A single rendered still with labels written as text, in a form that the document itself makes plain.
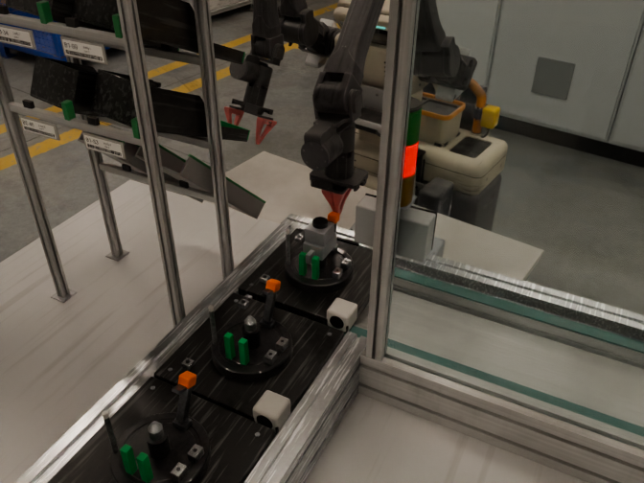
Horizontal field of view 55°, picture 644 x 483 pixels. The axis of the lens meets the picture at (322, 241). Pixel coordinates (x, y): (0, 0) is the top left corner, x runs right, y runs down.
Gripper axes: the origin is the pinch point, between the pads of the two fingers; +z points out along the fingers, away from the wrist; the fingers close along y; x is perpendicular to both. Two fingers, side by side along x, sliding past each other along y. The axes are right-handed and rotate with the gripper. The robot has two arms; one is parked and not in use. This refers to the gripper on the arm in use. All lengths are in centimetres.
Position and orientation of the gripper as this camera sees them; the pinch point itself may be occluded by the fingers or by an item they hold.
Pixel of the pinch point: (337, 212)
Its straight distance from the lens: 127.8
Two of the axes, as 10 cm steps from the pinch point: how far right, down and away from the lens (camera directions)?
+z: -0.1, 8.2, 5.8
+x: 4.4, -5.2, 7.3
